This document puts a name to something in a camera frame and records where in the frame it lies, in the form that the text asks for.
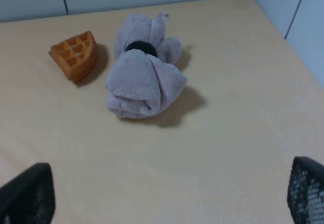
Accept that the pink rolled towel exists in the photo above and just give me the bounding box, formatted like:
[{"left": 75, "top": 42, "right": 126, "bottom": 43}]
[{"left": 105, "top": 12, "right": 187, "bottom": 119}]

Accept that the orange toy waffle slice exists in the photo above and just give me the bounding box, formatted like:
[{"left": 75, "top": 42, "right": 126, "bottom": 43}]
[{"left": 49, "top": 30, "right": 98, "bottom": 84}]

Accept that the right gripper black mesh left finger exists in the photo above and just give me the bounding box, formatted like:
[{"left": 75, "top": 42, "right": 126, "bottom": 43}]
[{"left": 1, "top": 163, "right": 55, "bottom": 223}]

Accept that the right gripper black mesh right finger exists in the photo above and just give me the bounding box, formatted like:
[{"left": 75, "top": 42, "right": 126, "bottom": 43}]
[{"left": 287, "top": 156, "right": 323, "bottom": 224}]

